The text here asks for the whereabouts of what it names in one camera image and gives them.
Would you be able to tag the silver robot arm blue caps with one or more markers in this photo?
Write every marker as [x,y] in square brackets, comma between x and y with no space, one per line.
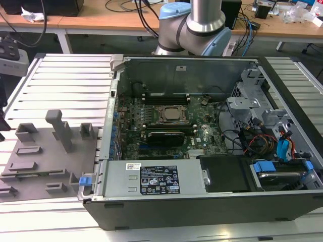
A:
[196,22]

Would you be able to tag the black RAM slot bank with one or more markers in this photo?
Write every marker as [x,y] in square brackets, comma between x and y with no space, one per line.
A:
[166,99]
[169,129]

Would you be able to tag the grey parts rack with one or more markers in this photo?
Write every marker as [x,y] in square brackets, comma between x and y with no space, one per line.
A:
[45,156]

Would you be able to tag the crumpled white paper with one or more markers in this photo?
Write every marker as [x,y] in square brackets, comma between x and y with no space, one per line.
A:
[32,15]

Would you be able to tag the large black device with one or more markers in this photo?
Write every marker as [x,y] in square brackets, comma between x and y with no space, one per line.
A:
[63,6]

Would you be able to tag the wooden desk white legs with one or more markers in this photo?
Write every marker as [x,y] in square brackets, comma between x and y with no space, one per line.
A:
[88,20]

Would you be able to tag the grey case latch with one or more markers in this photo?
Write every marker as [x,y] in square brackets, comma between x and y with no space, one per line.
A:
[116,63]

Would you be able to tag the blue latch tab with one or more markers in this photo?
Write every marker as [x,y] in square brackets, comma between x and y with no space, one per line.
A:
[84,182]

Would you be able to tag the silver power supply with label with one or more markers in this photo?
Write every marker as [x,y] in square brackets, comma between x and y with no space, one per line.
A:
[118,176]

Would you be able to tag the black graphics card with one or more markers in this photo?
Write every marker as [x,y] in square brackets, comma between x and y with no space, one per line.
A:
[165,138]

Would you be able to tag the CPU with silver top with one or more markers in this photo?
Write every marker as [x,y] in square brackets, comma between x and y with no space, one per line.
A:
[172,113]

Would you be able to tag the green motherboard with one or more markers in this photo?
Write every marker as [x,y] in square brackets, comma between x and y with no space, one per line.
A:
[202,121]

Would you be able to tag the round coin battery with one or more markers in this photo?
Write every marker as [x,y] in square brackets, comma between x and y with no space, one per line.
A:
[204,101]

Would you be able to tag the white power strip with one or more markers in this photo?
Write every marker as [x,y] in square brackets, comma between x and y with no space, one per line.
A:
[230,48]

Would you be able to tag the black open PC case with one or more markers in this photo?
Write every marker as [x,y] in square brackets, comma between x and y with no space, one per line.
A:
[202,214]

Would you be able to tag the black plastic shroud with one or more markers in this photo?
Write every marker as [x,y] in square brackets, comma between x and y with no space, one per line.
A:
[224,174]

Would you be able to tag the silver metal drive cage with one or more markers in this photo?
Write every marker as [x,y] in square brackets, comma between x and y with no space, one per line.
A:
[242,103]

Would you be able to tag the tall black box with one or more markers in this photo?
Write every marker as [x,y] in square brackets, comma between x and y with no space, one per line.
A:
[232,12]

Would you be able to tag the small black adapter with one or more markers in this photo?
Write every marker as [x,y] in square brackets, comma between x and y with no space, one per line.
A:
[256,25]

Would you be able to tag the small black box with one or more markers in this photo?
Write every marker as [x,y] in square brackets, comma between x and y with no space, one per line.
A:
[262,11]

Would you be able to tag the hard disk in blue carrier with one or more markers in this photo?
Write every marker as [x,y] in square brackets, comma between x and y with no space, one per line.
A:
[277,176]

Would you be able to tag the clear plastic bags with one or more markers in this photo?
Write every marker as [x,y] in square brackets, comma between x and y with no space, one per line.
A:
[297,12]

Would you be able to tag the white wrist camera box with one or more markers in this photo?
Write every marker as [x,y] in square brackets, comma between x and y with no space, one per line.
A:
[15,65]

